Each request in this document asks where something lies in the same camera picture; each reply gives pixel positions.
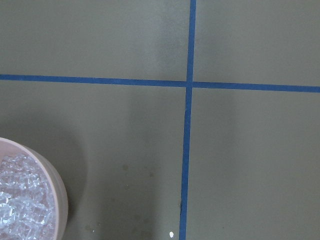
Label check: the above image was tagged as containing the clear ice cubes pile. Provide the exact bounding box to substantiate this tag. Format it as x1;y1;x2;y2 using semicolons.
0;153;56;240

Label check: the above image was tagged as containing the pink bowl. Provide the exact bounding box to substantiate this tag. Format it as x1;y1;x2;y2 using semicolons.
0;137;69;240

